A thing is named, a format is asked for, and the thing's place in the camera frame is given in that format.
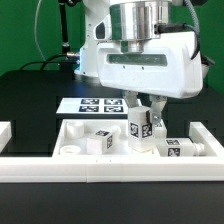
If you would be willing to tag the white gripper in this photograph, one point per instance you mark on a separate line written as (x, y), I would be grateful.
(140, 50)

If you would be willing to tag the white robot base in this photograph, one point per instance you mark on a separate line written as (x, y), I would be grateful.
(95, 11)

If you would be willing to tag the white sheet with fiducial tags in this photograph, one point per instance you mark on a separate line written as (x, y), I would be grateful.
(92, 106)

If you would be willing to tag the white U-shaped obstacle fence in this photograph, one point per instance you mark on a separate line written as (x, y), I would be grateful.
(91, 168)

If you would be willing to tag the white left corner block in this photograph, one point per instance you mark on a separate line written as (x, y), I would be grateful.
(5, 134)

